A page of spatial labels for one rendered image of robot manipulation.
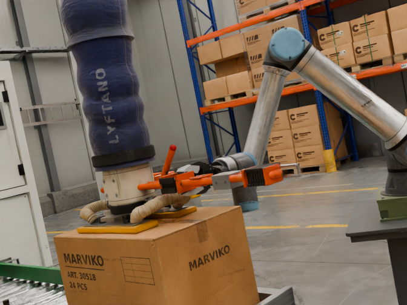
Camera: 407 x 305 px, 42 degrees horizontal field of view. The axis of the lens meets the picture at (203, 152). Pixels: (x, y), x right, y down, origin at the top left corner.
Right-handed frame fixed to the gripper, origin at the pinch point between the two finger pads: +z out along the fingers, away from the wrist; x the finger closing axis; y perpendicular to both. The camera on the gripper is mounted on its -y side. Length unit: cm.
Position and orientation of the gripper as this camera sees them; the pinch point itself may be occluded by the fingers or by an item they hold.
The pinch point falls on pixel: (183, 182)
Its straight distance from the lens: 169.6
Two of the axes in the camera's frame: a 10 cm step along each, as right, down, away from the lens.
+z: -6.8, 1.7, -7.1
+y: -7.1, 1.0, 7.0
